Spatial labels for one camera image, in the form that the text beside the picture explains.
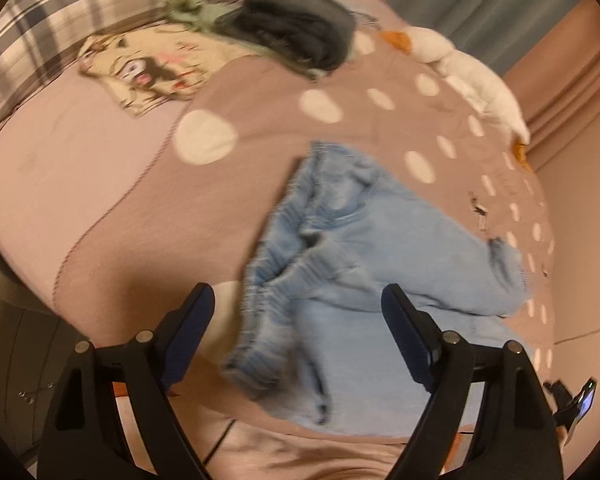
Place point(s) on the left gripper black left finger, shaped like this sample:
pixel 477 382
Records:
pixel 83 437

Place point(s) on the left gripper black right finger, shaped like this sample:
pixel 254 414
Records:
pixel 515 435

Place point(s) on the light blue denim pants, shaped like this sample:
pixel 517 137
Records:
pixel 314 348

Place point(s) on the dark bedside drawer cabinet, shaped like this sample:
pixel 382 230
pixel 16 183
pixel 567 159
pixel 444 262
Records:
pixel 34 348

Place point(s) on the white goose plush toy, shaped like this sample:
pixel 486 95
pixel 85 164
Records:
pixel 484 90

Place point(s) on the pink curtain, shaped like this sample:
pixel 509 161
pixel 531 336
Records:
pixel 557 83

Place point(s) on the brown polka dot blanket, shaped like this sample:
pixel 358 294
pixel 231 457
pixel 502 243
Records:
pixel 199 211

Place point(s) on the cartoon print cream cloth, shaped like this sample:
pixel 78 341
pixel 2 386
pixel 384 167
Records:
pixel 148 66

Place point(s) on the teal blue curtain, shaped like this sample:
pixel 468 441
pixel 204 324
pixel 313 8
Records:
pixel 497 32

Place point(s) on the light green folded garment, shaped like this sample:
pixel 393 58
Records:
pixel 200 15

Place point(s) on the folded dark denim jeans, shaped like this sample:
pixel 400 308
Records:
pixel 309 34

